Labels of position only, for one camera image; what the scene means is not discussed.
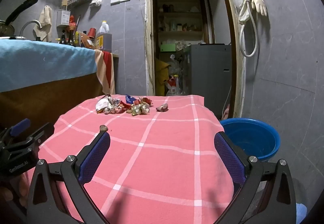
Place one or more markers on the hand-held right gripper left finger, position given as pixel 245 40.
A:
pixel 95 155

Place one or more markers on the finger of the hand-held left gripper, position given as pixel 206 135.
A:
pixel 20 126
pixel 43 132

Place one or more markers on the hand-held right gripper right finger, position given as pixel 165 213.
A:
pixel 230 155

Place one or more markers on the brown nut shell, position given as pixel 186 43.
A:
pixel 103 128

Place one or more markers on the blue plastic basin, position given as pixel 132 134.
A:
pixel 263 153

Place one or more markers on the white blue wrapper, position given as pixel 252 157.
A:
pixel 114 106

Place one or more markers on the white green wrapper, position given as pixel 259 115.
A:
pixel 140 109

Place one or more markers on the blue white packet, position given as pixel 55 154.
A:
pixel 131 99

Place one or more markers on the red wrapper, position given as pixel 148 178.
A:
pixel 147 101

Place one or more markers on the pink wrapper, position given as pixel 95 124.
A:
pixel 162 108

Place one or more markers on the person's left hand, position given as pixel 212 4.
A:
pixel 10 192

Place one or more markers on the brown wooden cabinet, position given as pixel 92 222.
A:
pixel 50 97

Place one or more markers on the pink checked cloth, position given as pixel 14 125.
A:
pixel 157 158

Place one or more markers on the light blue towel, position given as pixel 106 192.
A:
pixel 45 64

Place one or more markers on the white red plastic sack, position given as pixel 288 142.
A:
pixel 174 88

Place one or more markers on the red beige striped towel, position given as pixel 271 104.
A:
pixel 106 67

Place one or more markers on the dark glass bottle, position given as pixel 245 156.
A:
pixel 70 39

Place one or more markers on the orange packaged box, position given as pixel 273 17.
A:
pixel 87 42

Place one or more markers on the clear plastic bags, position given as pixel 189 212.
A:
pixel 177 67

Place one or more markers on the metal faucet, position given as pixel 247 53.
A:
pixel 30 22

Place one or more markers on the yellow bag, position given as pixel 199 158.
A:
pixel 160 74

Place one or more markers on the beige hanging cloth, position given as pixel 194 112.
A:
pixel 44 22

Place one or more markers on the clear jug of dark oil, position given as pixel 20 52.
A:
pixel 105 41

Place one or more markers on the red cup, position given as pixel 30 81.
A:
pixel 92 32

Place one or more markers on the green box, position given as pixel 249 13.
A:
pixel 167 47

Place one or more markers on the wooden spatula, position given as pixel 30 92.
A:
pixel 65 1

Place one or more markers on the cream rubber glove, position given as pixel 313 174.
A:
pixel 260 3
pixel 245 11

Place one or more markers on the wooden storage shelf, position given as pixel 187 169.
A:
pixel 177 12

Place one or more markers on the wooden door frame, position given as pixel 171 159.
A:
pixel 149 36

